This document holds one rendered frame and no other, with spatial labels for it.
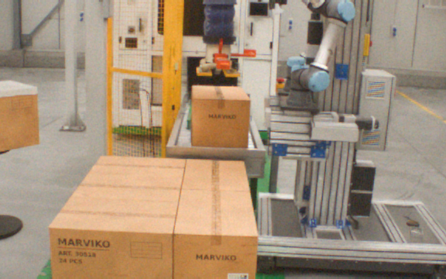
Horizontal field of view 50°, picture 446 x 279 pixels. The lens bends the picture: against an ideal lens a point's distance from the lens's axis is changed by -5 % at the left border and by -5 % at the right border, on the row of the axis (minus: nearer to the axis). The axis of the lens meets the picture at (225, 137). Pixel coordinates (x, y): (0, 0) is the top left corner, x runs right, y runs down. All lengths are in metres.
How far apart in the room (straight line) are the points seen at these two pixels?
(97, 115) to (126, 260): 2.07
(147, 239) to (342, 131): 1.22
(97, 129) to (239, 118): 1.36
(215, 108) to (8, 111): 1.39
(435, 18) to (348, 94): 9.90
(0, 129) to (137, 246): 1.44
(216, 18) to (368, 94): 1.13
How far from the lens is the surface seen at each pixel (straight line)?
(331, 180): 3.27
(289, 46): 12.28
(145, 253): 2.44
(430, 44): 12.93
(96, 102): 4.30
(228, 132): 3.55
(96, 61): 4.25
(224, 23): 3.45
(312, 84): 2.77
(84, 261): 2.52
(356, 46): 3.11
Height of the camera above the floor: 1.56
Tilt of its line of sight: 14 degrees down
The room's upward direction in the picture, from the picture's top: 3 degrees clockwise
